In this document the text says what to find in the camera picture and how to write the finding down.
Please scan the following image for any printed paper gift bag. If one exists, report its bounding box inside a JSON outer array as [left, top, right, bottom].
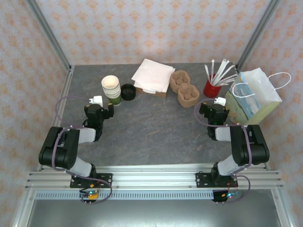
[[224, 68, 292, 126]]

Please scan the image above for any brown pulp cup carrier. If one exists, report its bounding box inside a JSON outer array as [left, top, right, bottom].
[[170, 82, 199, 108], [169, 70, 199, 106]]

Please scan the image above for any red straw holder cup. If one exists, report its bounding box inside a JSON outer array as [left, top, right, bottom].
[[203, 73, 223, 98]]

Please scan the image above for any white paper napkin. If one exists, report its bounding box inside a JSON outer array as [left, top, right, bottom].
[[134, 80, 171, 95], [131, 58, 176, 90]]

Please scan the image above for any brown cardboard napkin box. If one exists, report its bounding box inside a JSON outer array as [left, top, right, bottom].
[[134, 86, 168, 99]]

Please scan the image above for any small electronics board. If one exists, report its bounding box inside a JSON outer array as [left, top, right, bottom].
[[212, 190, 242, 204], [79, 189, 100, 204]]

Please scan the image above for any grey metal sheet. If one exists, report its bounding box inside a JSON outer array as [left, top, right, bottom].
[[26, 200, 281, 227]]

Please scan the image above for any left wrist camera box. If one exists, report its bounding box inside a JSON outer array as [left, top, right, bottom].
[[89, 95, 104, 107]]

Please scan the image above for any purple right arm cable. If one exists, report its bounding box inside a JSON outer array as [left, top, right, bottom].
[[194, 98, 253, 204]]

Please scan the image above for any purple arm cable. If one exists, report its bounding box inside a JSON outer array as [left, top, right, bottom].
[[51, 96, 113, 205], [194, 98, 253, 204]]

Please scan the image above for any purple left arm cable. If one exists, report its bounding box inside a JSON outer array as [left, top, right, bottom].
[[51, 96, 113, 205]]

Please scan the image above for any aluminium table side rail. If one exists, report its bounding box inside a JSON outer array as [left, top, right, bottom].
[[36, 65, 75, 171]]

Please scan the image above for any aluminium frame post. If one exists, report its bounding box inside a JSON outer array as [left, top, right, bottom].
[[25, 0, 73, 71], [236, 0, 283, 71]]

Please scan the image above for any slotted grey cable duct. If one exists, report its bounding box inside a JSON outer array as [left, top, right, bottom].
[[35, 191, 215, 201]]

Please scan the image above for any aluminium lower frame bar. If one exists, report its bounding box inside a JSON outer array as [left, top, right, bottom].
[[13, 189, 36, 227], [271, 189, 293, 227]]

